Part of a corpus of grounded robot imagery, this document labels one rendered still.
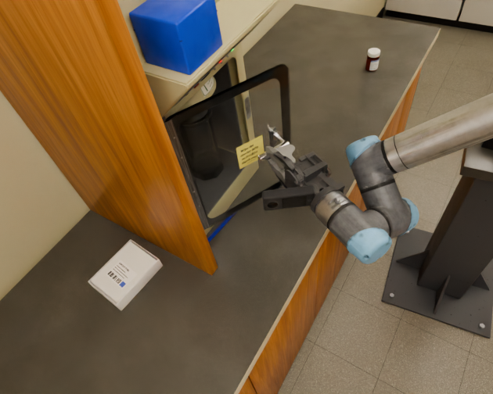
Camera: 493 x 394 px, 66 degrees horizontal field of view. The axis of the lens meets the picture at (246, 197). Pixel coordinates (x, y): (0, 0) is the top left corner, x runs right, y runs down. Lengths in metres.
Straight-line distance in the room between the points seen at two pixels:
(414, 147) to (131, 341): 0.79
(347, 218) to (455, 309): 1.41
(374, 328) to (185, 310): 1.18
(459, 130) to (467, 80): 2.60
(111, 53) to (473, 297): 1.95
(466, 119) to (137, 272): 0.84
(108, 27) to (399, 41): 1.46
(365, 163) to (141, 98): 0.47
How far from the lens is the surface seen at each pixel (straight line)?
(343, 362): 1.94
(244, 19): 0.80
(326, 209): 0.79
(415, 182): 2.52
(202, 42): 0.67
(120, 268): 1.10
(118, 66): 0.59
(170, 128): 0.80
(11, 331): 1.23
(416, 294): 2.10
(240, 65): 1.00
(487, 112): 0.78
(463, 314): 2.13
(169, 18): 0.64
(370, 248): 0.75
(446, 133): 0.79
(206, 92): 0.93
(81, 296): 1.16
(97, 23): 0.57
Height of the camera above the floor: 1.87
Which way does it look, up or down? 52 degrees down
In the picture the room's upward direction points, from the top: 11 degrees counter-clockwise
